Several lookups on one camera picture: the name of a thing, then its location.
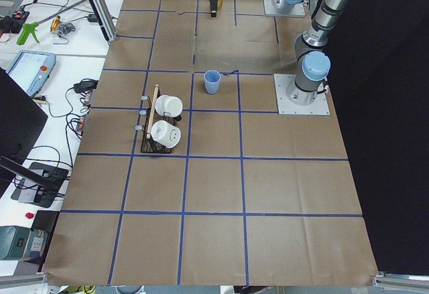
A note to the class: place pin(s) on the light blue plastic cup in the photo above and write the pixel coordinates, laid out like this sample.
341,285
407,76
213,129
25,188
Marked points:
212,80

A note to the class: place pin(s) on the white mug plain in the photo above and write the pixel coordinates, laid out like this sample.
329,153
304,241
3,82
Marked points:
170,106

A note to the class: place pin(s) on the white smiley face mug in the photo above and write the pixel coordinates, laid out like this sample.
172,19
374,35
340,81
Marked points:
166,134

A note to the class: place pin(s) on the black power adapter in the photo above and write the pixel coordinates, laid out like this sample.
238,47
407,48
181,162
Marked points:
85,85

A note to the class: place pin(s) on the blue teach pendant tablet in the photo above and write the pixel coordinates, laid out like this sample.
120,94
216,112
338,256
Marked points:
30,70

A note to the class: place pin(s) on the brown paper table cover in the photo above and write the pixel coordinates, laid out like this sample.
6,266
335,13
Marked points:
247,197

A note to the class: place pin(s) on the black monitor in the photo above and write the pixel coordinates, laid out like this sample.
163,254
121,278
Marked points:
22,122

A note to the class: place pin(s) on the green electronic box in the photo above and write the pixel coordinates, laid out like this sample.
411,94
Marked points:
22,243

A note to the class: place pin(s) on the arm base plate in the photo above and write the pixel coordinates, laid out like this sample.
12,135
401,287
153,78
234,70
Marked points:
270,10
292,101

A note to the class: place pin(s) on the aluminium frame post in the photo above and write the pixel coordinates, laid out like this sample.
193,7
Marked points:
105,22

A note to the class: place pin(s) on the black wire cup rack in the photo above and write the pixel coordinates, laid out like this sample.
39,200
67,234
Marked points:
148,145

